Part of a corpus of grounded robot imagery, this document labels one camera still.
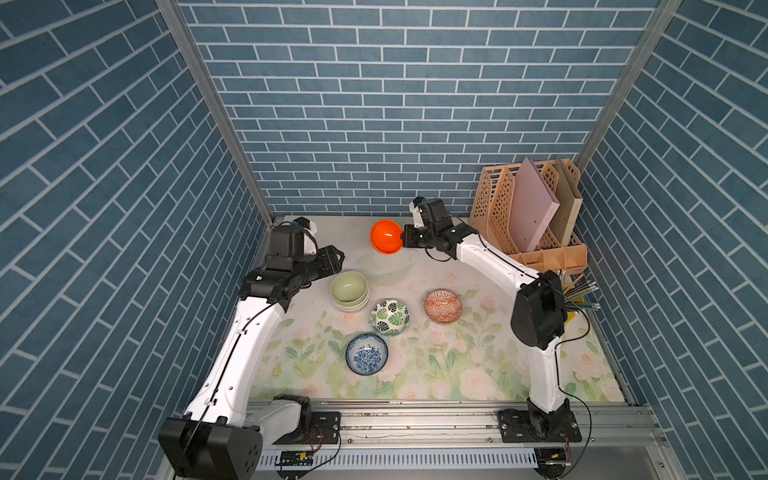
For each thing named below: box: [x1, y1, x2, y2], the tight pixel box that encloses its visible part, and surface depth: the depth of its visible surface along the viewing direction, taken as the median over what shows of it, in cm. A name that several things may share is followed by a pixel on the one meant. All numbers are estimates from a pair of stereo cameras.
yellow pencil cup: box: [561, 271, 601, 324], surface depth 88 cm
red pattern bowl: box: [424, 289, 463, 325], surface depth 96 cm
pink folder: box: [509, 157, 561, 253], surface depth 99 cm
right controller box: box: [534, 448, 571, 479], surface depth 72 cm
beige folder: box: [550, 157, 584, 247], surface depth 93 cm
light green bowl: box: [330, 270, 370, 310], surface depth 92 cm
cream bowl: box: [330, 286, 371, 312], surface depth 90 cm
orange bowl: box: [370, 219, 403, 255], surface depth 93 cm
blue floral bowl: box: [345, 333, 389, 376], surface depth 86 cm
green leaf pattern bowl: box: [370, 299, 410, 337], surface depth 93 cm
